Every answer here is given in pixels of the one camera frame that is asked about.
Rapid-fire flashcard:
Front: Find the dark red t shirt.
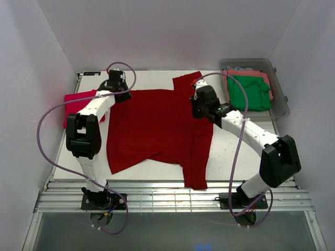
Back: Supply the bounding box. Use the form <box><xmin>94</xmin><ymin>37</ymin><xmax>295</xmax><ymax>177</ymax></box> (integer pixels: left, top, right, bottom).
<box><xmin>106</xmin><ymin>71</ymin><xmax>213</xmax><ymax>190</ymax></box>

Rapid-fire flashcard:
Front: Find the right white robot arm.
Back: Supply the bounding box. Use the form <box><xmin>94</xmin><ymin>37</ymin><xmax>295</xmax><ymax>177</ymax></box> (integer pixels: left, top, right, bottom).
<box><xmin>190</xmin><ymin>83</ymin><xmax>302</xmax><ymax>209</ymax></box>

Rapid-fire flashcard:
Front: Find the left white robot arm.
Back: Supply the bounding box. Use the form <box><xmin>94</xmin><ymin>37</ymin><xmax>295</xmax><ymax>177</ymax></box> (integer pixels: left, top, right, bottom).
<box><xmin>66</xmin><ymin>69</ymin><xmax>132</xmax><ymax>209</ymax></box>

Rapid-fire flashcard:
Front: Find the blue label sticker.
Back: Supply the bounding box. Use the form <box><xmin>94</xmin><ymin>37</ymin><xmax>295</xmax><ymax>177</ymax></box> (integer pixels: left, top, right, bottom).
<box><xmin>83</xmin><ymin>71</ymin><xmax>101</xmax><ymax>76</ymax></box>

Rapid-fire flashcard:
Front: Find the salmon pink t shirt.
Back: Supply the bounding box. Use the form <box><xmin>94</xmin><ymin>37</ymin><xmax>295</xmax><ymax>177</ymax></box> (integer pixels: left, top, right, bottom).
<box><xmin>223</xmin><ymin>69</ymin><xmax>273</xmax><ymax>100</ymax></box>

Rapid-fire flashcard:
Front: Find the light blue t shirt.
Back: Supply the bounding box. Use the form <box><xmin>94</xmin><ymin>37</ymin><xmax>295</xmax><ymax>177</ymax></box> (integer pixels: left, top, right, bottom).
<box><xmin>225</xmin><ymin>66</ymin><xmax>254</xmax><ymax>71</ymax></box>

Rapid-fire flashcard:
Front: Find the folded pink red t shirt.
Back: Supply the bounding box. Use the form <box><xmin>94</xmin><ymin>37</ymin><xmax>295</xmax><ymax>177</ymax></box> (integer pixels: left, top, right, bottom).
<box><xmin>63</xmin><ymin>89</ymin><xmax>97</xmax><ymax>129</ymax></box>

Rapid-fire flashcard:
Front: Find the green t shirt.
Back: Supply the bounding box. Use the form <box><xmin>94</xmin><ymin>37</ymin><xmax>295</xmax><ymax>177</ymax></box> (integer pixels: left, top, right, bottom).
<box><xmin>227</xmin><ymin>75</ymin><xmax>272</xmax><ymax>111</ymax></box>

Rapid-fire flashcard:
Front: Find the clear plastic bin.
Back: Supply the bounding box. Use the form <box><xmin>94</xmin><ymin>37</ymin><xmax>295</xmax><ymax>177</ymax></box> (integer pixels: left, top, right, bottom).
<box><xmin>219</xmin><ymin>58</ymin><xmax>289</xmax><ymax>121</ymax></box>

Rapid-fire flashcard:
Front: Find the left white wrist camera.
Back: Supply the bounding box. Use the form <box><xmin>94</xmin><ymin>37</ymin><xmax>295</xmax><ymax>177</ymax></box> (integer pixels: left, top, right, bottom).
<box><xmin>106</xmin><ymin>68</ymin><xmax>125</xmax><ymax>79</ymax></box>

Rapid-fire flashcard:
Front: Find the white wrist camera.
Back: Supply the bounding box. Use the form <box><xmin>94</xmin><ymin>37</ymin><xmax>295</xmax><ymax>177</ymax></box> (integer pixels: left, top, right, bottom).
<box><xmin>189</xmin><ymin>79</ymin><xmax>208</xmax><ymax>101</ymax></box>
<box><xmin>106</xmin><ymin>68</ymin><xmax>125</xmax><ymax>79</ymax></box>

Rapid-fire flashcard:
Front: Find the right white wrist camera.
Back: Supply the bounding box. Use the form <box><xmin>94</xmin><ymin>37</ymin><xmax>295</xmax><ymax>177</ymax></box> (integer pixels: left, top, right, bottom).
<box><xmin>189</xmin><ymin>79</ymin><xmax>208</xmax><ymax>101</ymax></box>

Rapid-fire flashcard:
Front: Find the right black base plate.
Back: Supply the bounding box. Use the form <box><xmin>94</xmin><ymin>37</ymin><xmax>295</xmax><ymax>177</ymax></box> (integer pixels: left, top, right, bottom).
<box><xmin>214</xmin><ymin>192</ymin><xmax>268</xmax><ymax>209</ymax></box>

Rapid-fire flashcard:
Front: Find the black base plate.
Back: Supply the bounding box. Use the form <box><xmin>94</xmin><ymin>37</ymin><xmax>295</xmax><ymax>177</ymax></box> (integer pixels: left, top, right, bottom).
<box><xmin>81</xmin><ymin>193</ymin><xmax>128</xmax><ymax>211</ymax></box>
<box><xmin>214</xmin><ymin>192</ymin><xmax>268</xmax><ymax>209</ymax></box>

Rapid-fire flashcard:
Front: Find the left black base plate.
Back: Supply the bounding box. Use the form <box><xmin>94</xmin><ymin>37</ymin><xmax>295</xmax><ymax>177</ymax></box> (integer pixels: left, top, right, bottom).
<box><xmin>81</xmin><ymin>193</ymin><xmax>128</xmax><ymax>211</ymax></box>

